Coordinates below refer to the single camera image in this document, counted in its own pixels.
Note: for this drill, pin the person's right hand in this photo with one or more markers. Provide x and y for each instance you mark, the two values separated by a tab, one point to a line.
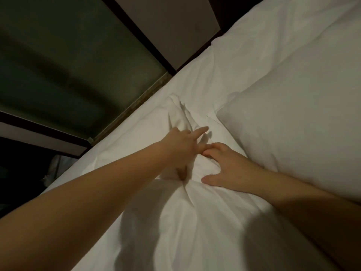
228	166

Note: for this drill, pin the person's left hand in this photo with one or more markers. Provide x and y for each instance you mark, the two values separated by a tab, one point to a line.
183	146

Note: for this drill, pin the white duvet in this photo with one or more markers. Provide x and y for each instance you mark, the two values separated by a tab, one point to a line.
186	223

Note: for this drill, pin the white pillow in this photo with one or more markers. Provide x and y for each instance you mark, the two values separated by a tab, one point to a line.
299	104

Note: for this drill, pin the white bed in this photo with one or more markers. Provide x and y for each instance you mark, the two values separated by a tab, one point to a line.
237	59

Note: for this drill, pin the person's left forearm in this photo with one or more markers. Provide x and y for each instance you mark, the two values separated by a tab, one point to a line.
73	217

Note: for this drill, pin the person's right forearm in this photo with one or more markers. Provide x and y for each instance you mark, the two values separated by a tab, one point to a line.
310	206

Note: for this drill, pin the dark wooden wall panel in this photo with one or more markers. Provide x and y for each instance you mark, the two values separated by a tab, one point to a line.
234	8

